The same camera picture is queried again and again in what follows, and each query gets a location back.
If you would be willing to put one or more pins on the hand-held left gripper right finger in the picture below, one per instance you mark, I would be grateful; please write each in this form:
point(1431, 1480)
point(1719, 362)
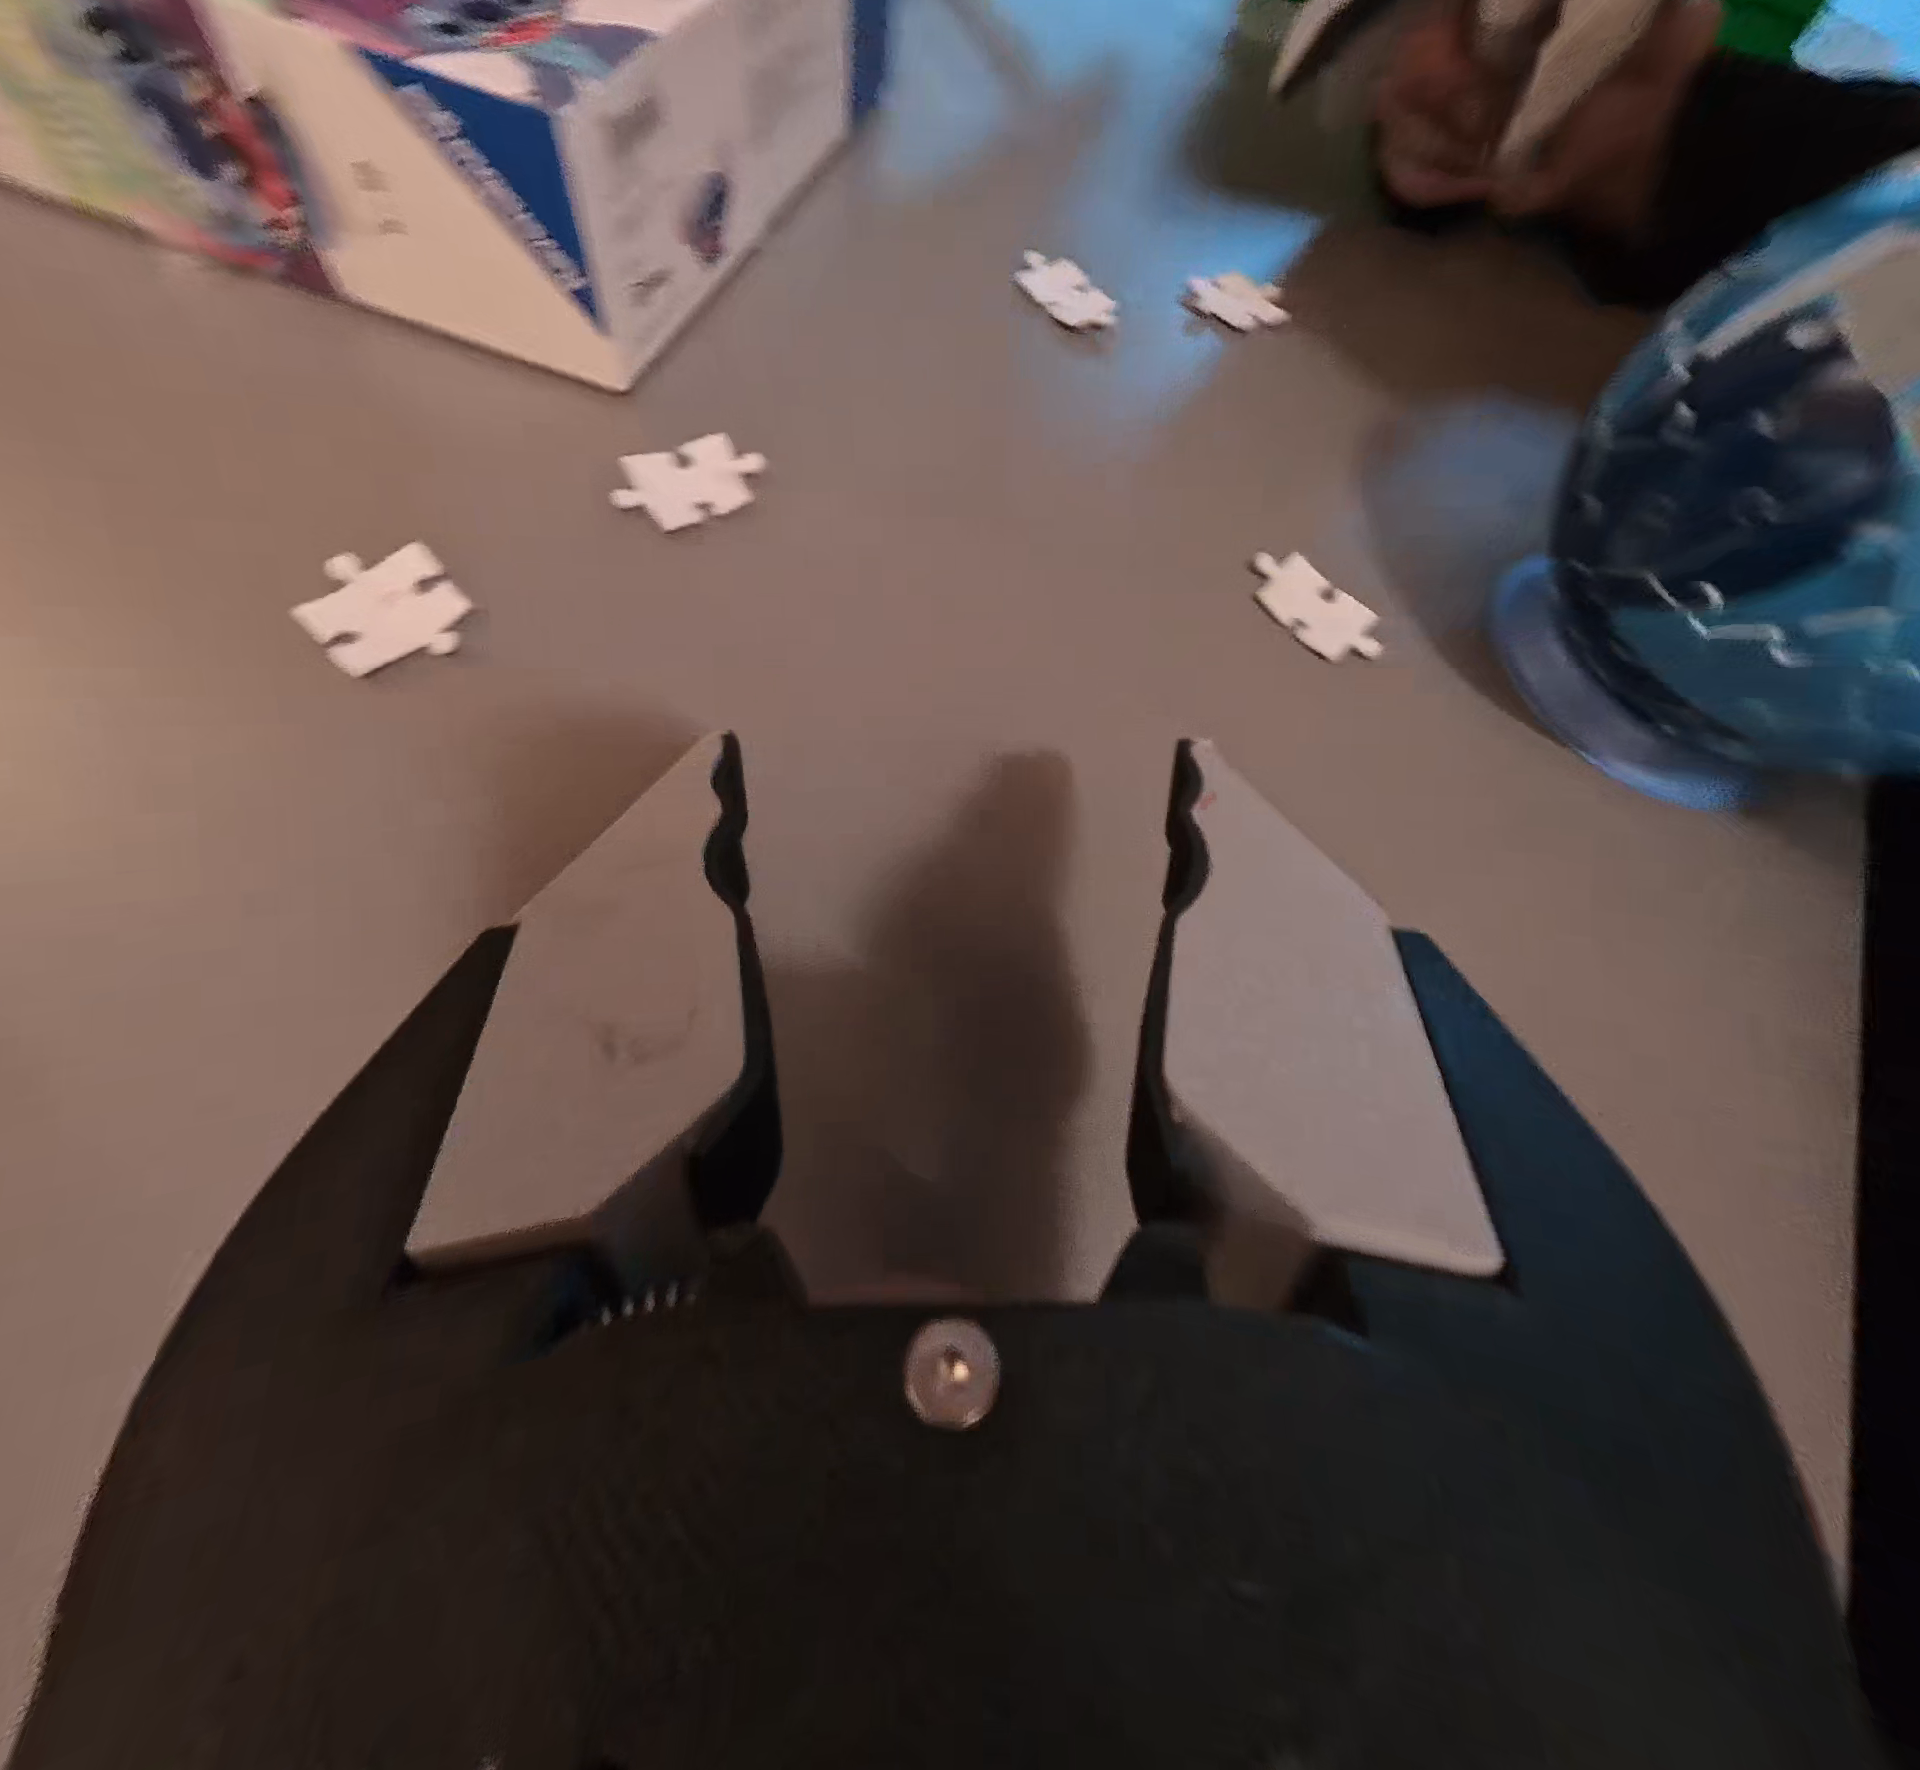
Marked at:
point(1305, 1097)

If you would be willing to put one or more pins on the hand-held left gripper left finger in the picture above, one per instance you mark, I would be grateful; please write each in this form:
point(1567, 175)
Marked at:
point(599, 1049)

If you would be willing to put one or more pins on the blue puzzle ball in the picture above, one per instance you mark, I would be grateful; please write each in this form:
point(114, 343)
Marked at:
point(1725, 528)

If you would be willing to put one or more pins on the person's right forearm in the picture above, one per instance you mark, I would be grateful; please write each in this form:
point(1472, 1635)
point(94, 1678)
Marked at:
point(1784, 169)

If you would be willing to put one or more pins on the cartoon printed puzzle box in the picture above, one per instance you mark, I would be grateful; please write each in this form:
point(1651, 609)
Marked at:
point(721, 88)

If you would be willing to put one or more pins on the person's right hand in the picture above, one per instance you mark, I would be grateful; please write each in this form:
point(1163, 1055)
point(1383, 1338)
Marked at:
point(1439, 106)

